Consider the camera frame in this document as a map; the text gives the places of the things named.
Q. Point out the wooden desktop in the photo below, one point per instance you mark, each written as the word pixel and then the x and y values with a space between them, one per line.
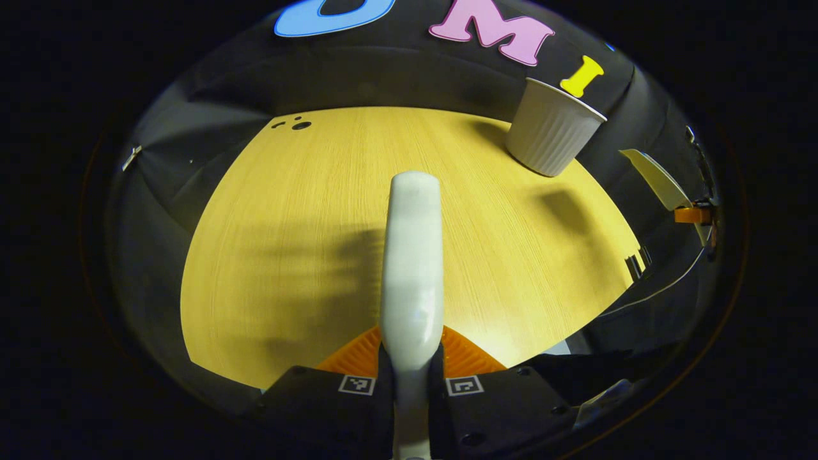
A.
pixel 287 223

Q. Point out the black backdrop cloth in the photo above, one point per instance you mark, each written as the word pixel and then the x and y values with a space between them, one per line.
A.
pixel 415 76

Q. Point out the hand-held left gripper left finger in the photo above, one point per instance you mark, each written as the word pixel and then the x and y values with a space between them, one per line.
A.
pixel 319 415

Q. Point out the white ribbed garbage bin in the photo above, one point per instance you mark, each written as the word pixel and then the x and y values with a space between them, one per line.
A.
pixel 549 131

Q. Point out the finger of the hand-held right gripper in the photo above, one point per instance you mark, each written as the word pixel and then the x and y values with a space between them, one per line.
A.
pixel 691 214

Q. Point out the white plastic dustpan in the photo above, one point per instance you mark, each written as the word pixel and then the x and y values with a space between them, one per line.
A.
pixel 658 179

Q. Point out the silver metal clip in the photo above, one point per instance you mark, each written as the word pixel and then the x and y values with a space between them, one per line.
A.
pixel 131 158

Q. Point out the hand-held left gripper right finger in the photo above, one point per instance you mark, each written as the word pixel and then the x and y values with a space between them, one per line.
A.
pixel 505 415

